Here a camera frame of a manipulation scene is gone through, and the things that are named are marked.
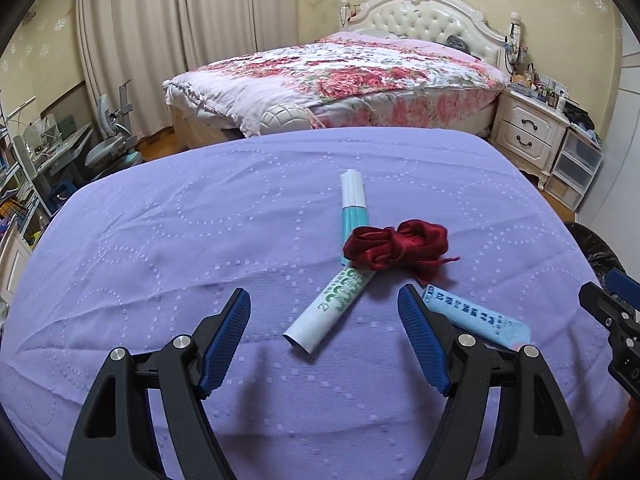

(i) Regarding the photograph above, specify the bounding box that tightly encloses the beige curtain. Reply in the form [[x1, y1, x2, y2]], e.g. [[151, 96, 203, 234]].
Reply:
[[76, 0, 297, 139]]

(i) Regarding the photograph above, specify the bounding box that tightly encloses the white bed with headboard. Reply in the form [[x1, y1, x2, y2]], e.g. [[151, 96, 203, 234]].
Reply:
[[167, 0, 520, 148]]

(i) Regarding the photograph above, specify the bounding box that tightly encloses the purple table cloth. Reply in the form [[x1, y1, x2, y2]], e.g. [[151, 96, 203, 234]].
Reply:
[[1, 128, 628, 479]]

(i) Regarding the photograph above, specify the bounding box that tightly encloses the white nightstand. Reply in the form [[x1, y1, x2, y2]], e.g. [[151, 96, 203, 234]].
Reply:
[[489, 88, 570, 191]]

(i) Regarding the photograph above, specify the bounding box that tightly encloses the black lined trash bin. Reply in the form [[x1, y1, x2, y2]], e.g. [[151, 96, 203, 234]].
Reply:
[[564, 222, 626, 287]]

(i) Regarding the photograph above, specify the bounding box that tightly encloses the pink floral quilt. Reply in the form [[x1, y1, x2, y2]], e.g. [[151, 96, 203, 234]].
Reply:
[[163, 32, 508, 138]]

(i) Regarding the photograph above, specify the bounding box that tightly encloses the light blue paper packet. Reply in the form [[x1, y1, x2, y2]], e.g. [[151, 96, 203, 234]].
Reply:
[[422, 285, 532, 351]]

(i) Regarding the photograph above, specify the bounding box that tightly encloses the desk with clutter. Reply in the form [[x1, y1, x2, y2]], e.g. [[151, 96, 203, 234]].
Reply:
[[11, 122, 94, 214]]

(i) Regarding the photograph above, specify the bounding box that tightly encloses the plastic drawer unit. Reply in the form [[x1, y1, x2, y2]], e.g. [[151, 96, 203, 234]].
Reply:
[[544, 126, 603, 212]]

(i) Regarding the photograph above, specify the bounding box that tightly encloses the dark red satin ribbon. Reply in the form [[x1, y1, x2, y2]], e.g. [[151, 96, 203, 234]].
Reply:
[[343, 219, 460, 286]]

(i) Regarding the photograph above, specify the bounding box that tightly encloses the teal white tube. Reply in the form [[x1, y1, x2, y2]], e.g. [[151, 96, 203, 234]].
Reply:
[[341, 169, 369, 244]]

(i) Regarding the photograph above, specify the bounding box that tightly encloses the grey desk chair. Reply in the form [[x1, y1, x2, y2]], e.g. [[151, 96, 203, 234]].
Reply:
[[85, 80, 145, 182]]

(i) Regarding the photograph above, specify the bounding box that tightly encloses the bookshelf with books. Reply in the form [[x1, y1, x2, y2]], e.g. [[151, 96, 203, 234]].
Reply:
[[1, 96, 50, 306]]

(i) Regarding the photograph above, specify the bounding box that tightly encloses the white green paper tube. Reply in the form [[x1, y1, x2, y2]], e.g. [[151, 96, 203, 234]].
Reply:
[[283, 266, 375, 354]]

